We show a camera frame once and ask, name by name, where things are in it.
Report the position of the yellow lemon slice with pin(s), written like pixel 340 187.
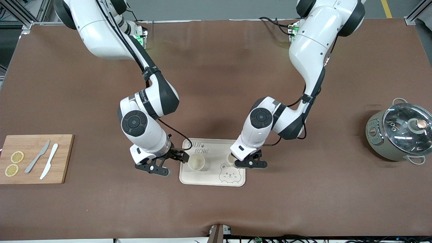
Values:
pixel 11 170
pixel 17 157

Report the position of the grey plastic knife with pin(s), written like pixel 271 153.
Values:
pixel 36 158

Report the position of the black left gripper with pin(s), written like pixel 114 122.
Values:
pixel 259 152

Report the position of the white IKEA cup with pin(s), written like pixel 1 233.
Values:
pixel 231 159
pixel 196 163

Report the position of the cream bear print tray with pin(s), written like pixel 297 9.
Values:
pixel 209 175

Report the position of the aluminium frame profile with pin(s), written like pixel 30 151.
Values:
pixel 20 15

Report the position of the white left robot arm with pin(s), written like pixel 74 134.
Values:
pixel 314 44

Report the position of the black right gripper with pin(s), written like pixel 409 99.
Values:
pixel 176 155

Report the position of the wooden cutting board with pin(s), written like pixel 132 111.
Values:
pixel 64 158

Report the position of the glass pot lid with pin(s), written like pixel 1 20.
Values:
pixel 398 131

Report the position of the brown table cover mat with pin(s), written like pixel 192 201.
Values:
pixel 216 84

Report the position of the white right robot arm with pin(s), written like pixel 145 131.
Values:
pixel 101 33

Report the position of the white plastic knife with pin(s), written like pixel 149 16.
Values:
pixel 50 160

